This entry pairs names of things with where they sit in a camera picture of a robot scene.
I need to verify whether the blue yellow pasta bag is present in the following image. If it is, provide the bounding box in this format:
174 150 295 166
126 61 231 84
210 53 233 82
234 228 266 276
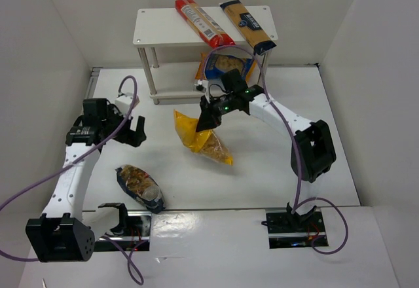
195 53 256 82

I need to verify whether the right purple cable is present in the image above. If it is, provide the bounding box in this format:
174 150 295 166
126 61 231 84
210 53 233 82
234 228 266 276
202 46 350 255

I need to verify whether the red spaghetti package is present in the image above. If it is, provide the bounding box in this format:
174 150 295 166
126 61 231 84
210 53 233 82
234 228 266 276
175 0 236 48

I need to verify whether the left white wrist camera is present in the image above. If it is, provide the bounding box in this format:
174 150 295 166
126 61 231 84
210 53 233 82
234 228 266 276
115 93 139 111

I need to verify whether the white two-tier shelf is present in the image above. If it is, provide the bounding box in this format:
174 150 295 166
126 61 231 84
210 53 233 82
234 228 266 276
132 5 280 105

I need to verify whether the tan and blue spaghetti package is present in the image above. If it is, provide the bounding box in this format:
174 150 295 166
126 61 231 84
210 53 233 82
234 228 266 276
219 0 276 56

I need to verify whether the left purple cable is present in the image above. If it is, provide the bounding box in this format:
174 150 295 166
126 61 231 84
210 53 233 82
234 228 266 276
0 75 145 285

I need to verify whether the yellow macaroni bag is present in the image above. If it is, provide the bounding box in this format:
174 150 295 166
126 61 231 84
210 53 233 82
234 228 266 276
173 110 234 166

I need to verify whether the dark mixed pasta bag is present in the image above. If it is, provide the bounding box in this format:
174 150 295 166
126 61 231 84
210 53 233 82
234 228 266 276
115 164 165 214

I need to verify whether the purple cable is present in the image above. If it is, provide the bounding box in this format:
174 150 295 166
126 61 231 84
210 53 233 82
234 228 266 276
202 46 350 255
0 75 145 285

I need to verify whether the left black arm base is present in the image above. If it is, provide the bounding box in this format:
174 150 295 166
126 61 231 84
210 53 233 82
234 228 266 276
105 211 152 252

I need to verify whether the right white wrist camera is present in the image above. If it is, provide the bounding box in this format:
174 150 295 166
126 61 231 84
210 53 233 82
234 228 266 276
194 79 208 93

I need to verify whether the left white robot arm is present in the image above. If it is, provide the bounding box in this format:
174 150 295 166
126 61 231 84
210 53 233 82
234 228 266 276
26 93 146 262

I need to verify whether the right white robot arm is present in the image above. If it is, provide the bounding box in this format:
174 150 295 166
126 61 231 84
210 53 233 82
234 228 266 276
196 70 337 221

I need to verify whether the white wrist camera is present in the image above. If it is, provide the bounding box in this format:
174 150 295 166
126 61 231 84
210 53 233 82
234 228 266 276
194 79 208 93
115 93 139 111

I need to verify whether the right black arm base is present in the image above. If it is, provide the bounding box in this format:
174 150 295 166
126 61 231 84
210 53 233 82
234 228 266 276
261 210 329 249

